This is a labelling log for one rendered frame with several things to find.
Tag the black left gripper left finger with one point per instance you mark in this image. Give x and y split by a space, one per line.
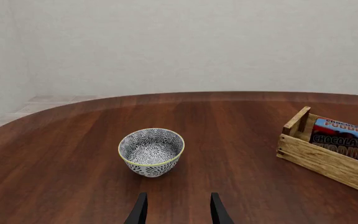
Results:
140 211

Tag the wooden slat tray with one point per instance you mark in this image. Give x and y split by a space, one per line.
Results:
322 158

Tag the black and white patterned bowl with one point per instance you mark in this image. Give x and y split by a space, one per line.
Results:
151 152

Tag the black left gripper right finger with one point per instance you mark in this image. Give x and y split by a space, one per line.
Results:
218 211

